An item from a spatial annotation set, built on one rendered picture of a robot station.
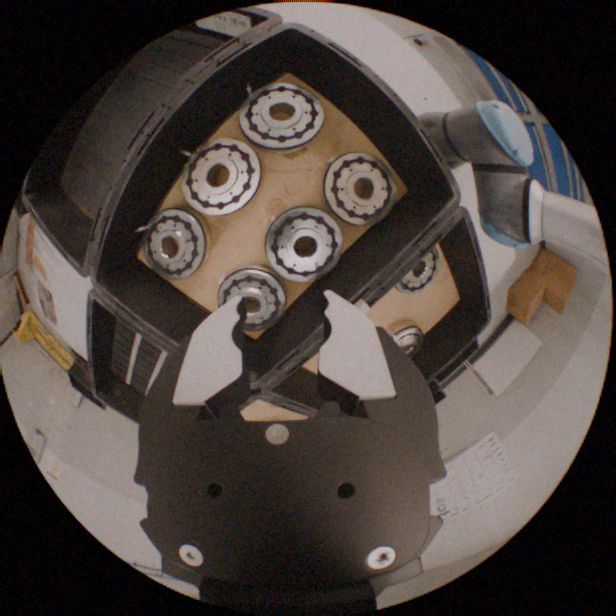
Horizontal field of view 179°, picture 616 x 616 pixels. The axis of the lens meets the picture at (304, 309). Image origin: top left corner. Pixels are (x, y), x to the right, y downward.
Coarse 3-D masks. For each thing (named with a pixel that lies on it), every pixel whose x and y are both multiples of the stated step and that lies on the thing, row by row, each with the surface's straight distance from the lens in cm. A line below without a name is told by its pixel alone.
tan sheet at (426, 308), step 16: (448, 272) 46; (432, 288) 44; (448, 288) 48; (384, 304) 38; (400, 304) 40; (416, 304) 43; (432, 304) 46; (448, 304) 51; (384, 320) 40; (400, 320) 43; (416, 320) 46; (432, 320) 50
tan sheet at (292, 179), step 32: (320, 96) 33; (224, 128) 31; (352, 128) 32; (288, 160) 29; (320, 160) 29; (384, 160) 33; (288, 192) 28; (224, 224) 29; (256, 224) 28; (224, 256) 30; (256, 256) 29; (192, 288) 34; (288, 288) 31
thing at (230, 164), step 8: (216, 160) 26; (224, 160) 26; (232, 160) 26; (208, 168) 26; (232, 168) 25; (200, 176) 26; (232, 176) 25; (200, 184) 26; (208, 184) 26; (224, 184) 25; (232, 184) 25; (208, 192) 26; (216, 192) 25; (224, 192) 25
